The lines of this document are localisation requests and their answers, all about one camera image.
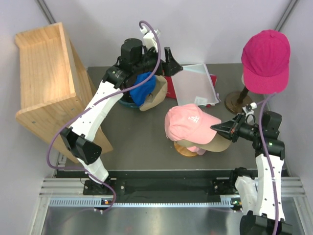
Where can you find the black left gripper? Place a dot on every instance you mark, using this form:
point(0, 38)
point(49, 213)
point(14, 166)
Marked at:
point(170, 67)

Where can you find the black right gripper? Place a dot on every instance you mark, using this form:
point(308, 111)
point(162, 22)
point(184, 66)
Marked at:
point(230, 129)

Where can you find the beige baseball cap with logo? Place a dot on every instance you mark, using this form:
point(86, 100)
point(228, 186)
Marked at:
point(218, 144)

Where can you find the tan baseball cap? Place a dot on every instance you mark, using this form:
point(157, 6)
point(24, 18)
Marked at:
point(157, 95)

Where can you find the light pink baseball cap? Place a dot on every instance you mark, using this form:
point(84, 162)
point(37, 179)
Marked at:
point(197, 150)

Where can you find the salmon pink baseball cap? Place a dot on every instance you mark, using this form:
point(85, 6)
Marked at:
point(188, 122)

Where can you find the blue baseball cap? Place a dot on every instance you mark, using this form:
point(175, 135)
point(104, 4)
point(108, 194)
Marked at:
point(140, 93)

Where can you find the magenta baseball cap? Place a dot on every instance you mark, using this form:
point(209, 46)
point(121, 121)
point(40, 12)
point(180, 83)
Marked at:
point(266, 59)

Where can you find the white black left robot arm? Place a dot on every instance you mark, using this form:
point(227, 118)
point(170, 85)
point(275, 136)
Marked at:
point(116, 84)

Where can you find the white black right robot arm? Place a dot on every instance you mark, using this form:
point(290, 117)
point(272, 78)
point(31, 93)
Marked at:
point(260, 195)

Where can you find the red booklet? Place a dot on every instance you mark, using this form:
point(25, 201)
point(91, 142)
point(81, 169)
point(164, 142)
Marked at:
point(171, 91)

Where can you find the translucent zip document pouch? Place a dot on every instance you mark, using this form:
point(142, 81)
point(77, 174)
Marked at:
point(194, 85)

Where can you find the cream mannequin head stand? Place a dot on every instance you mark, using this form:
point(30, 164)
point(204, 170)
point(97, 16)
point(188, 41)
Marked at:
point(235, 101)

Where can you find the round wooden hat stand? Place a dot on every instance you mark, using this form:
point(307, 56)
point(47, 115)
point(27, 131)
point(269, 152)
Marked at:
point(184, 151)

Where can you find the teal plastic container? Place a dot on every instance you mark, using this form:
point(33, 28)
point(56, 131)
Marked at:
point(127, 104)

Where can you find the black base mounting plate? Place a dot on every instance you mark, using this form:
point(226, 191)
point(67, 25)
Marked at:
point(206, 182)

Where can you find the wooden shelf box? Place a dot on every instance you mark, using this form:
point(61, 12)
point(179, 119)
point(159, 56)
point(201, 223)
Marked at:
point(55, 86)

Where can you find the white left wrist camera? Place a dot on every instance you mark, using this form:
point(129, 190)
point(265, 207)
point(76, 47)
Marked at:
point(149, 39)

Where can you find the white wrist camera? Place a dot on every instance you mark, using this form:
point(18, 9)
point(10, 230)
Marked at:
point(249, 109)
point(149, 39)

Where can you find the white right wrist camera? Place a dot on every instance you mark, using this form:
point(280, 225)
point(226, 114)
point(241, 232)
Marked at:
point(249, 109)

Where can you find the grey slotted cable duct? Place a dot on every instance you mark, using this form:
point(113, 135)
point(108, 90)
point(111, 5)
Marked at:
point(223, 202)

